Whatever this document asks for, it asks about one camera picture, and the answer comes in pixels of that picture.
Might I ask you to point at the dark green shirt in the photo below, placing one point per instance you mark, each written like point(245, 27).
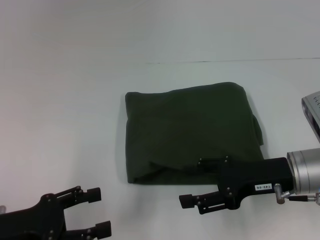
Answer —
point(187, 130)

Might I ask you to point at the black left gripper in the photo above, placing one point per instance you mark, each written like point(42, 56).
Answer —
point(32, 222)

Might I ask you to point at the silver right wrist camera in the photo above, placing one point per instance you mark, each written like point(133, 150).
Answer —
point(313, 115)

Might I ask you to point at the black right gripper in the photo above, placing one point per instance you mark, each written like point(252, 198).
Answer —
point(257, 175)

